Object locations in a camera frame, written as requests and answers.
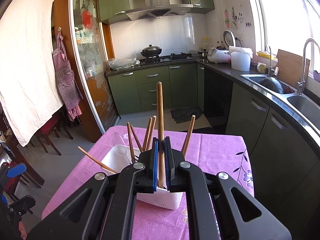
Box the white plastic utensil holder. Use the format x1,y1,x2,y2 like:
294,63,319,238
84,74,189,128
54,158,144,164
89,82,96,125
101,145,183,210

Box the translucent plastic spoon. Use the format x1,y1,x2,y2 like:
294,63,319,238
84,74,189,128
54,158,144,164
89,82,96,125
112,132,125,146

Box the green kitchen cabinets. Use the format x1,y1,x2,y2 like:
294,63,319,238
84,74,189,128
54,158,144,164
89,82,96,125
107,61,319,238

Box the chrome kitchen faucet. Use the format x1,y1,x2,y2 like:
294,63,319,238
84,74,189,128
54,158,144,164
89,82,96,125
297,37,319,95

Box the dark floor mat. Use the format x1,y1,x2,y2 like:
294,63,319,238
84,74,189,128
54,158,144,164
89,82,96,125
170,106,203,124

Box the purple floral tablecloth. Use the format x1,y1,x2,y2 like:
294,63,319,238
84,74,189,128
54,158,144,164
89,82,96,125
42,126,254,239

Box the plastic bag on counter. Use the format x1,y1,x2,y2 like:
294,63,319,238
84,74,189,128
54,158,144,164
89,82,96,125
107,54,140,70

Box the gas stove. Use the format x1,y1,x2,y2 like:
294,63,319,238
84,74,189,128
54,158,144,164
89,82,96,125
140,53,193,64

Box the black wok with lid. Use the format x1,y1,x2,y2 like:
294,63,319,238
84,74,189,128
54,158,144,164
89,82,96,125
140,44,162,58

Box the checked pink apron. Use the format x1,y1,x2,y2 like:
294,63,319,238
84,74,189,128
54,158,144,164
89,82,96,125
52,28,84,121

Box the red wooden chair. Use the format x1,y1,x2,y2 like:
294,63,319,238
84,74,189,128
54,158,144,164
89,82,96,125
34,113,73,156

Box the white plastic bucket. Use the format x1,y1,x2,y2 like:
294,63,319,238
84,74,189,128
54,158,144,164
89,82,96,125
229,46,253,72

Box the white hanging cloth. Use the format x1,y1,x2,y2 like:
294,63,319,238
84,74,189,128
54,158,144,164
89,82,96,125
1,0,63,146

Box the glass sliding door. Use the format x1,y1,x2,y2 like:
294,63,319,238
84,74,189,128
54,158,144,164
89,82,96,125
68,0,118,136

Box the steel range hood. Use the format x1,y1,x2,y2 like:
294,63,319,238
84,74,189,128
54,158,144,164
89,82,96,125
126,0,193,21

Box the stainless steel sink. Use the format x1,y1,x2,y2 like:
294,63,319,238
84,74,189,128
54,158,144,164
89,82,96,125
240,74,319,135

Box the wooden cutting board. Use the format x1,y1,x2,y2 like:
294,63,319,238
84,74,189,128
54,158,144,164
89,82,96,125
276,49,303,89

